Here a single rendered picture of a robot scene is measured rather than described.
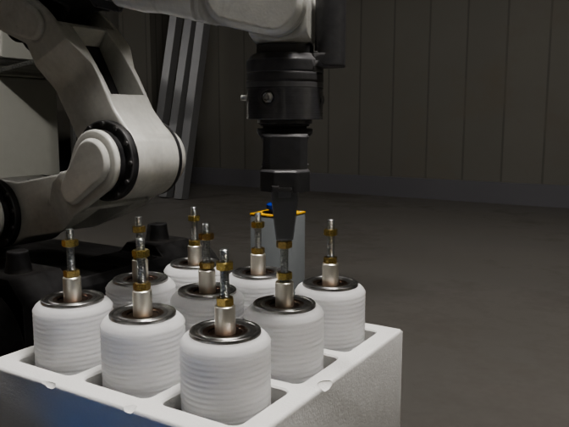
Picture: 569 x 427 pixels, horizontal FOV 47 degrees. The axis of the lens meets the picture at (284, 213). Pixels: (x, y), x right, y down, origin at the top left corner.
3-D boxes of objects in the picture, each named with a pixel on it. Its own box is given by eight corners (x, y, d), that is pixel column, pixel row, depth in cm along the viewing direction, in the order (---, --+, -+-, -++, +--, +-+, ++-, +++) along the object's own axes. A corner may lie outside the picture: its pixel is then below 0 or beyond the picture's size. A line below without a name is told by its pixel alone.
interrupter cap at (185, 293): (242, 287, 88) (242, 282, 88) (228, 303, 80) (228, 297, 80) (188, 285, 89) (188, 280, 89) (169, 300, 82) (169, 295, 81)
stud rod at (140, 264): (143, 304, 74) (141, 239, 73) (135, 303, 74) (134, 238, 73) (148, 302, 75) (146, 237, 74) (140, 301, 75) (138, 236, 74)
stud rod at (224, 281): (226, 317, 69) (225, 247, 68) (231, 319, 68) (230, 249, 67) (218, 319, 68) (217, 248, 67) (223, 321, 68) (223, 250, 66)
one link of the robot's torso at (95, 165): (-50, 191, 135) (98, 110, 109) (32, 184, 152) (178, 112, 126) (-31, 263, 134) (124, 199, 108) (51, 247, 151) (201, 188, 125)
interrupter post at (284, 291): (297, 308, 78) (297, 282, 77) (279, 312, 77) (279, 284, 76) (288, 303, 80) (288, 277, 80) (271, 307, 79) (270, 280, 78)
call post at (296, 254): (250, 388, 115) (249, 214, 111) (272, 375, 121) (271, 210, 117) (284, 397, 112) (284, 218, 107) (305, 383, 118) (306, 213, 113)
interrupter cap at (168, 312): (155, 330, 70) (154, 324, 70) (95, 324, 72) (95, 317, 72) (187, 311, 77) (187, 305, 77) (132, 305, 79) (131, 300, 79)
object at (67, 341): (35, 461, 78) (26, 313, 75) (43, 424, 87) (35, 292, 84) (118, 450, 80) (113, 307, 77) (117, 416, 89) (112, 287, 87)
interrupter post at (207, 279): (218, 291, 86) (218, 267, 85) (213, 296, 83) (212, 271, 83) (201, 291, 86) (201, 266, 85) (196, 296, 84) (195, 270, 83)
